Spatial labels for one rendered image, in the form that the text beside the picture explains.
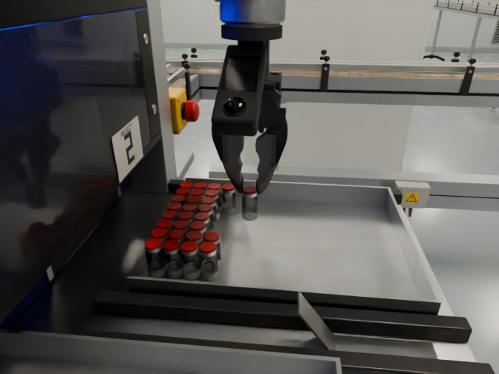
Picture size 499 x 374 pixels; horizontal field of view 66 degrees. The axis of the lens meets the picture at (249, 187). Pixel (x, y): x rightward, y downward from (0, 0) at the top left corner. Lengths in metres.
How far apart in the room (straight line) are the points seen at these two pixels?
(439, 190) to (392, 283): 1.14
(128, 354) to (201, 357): 0.07
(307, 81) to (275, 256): 0.92
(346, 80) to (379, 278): 0.96
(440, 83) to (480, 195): 0.49
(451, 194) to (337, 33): 0.89
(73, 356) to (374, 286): 0.34
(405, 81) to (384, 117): 0.70
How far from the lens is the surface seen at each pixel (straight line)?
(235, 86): 0.42
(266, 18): 0.45
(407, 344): 0.46
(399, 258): 0.57
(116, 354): 0.42
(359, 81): 1.39
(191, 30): 8.77
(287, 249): 0.55
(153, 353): 0.40
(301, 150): 2.11
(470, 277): 2.11
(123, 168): 0.51
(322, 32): 1.97
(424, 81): 1.44
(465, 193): 1.68
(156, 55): 0.64
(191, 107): 0.73
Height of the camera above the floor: 1.21
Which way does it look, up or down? 28 degrees down
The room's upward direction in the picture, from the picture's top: straight up
